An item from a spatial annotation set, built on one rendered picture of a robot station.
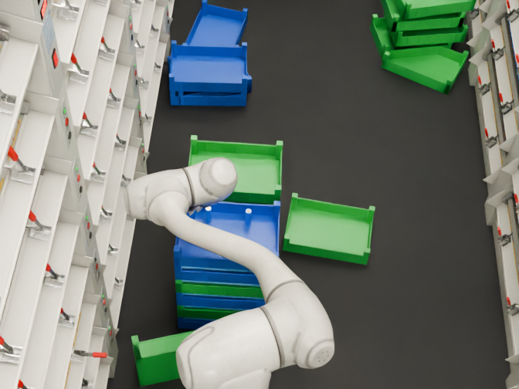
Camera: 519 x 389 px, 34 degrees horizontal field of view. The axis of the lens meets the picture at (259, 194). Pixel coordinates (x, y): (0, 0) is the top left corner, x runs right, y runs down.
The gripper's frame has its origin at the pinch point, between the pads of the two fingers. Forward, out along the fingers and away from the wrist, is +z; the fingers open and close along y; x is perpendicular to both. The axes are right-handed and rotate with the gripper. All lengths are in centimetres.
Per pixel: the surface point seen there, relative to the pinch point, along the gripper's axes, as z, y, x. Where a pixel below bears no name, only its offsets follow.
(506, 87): 17, 127, 1
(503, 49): 21, 137, 15
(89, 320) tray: -9.8, -41.0, -19.5
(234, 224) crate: 5.3, 10.5, -8.7
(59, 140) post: -70, -37, 13
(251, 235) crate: 2.8, 13.4, -13.8
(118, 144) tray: 9.4, -11.9, 27.4
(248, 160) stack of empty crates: 23.3, 28.8, 11.1
